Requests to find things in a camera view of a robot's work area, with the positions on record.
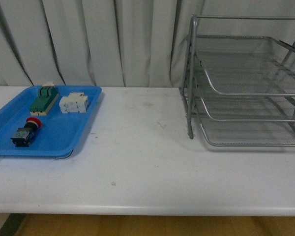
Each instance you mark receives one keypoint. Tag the white curtain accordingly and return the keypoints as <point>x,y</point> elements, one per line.
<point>109,43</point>

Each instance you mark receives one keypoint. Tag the blue plastic tray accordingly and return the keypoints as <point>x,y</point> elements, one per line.
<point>59,134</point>

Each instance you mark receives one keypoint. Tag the red emergency stop button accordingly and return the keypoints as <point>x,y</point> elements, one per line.
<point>25,136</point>

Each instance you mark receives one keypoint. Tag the green knife switch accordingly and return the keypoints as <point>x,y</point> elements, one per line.
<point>47,95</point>

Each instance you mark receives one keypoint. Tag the white circuit breaker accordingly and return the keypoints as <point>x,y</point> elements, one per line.
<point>75,102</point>

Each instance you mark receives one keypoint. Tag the silver mesh letter rack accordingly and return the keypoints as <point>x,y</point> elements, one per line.
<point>240,87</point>

